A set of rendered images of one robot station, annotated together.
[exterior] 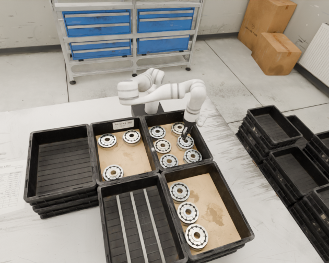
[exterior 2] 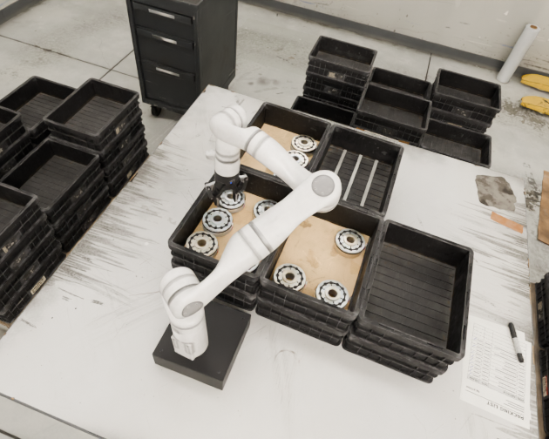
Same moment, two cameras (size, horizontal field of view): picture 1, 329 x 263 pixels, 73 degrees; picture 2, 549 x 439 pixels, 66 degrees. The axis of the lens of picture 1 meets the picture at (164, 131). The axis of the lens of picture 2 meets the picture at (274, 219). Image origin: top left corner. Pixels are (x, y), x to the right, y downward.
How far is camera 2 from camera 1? 153 cm
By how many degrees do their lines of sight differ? 76
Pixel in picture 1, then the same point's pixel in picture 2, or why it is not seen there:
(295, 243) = (201, 116)
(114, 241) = (379, 189)
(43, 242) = not seen: hidden behind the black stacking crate
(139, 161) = (301, 242)
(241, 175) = (169, 179)
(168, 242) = (329, 160)
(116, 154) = (328, 272)
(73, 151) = (389, 317)
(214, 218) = not seen: hidden behind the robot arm
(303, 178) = (50, 175)
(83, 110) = not seen: outside the picture
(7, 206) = (486, 328)
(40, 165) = (443, 321)
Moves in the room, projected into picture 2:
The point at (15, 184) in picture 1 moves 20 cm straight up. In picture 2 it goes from (477, 358) to (510, 333)
